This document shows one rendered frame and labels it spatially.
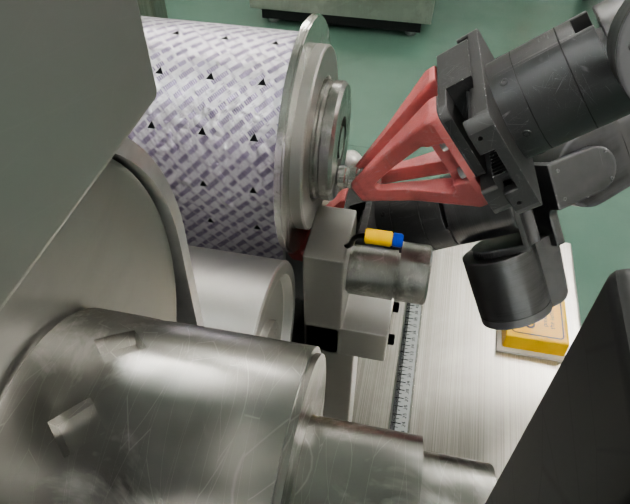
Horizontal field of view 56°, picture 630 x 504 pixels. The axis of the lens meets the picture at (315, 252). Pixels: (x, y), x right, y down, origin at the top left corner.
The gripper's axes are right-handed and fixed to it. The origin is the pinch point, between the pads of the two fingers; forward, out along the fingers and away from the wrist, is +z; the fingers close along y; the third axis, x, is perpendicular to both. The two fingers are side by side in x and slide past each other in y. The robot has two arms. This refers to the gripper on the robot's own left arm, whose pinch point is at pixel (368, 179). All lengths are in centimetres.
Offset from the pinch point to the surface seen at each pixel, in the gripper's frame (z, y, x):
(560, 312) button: -0.5, 18.5, -38.0
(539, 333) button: 1.8, 15.1, -36.5
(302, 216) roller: 3.1, -3.8, 1.9
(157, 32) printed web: 5.6, 1.6, 14.0
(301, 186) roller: 1.6, -4.1, 3.8
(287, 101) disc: -0.6, -3.4, 8.2
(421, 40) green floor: 54, 275, -97
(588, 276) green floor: 12, 117, -138
